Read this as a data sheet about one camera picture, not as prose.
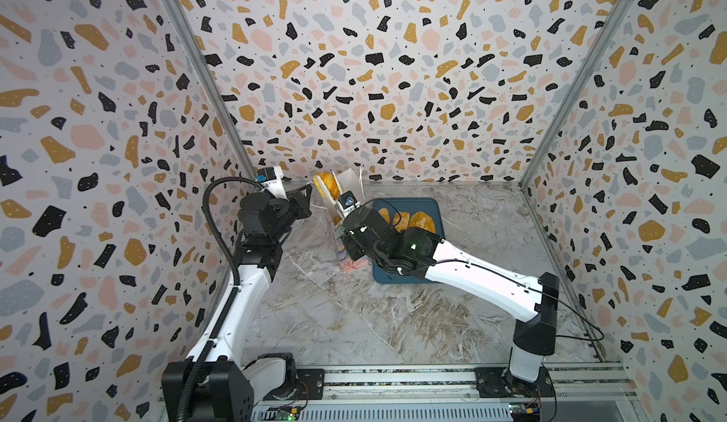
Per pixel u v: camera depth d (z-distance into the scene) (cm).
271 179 63
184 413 33
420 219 103
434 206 114
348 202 58
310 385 74
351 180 92
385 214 108
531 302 43
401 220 103
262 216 55
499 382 74
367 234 48
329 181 70
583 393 75
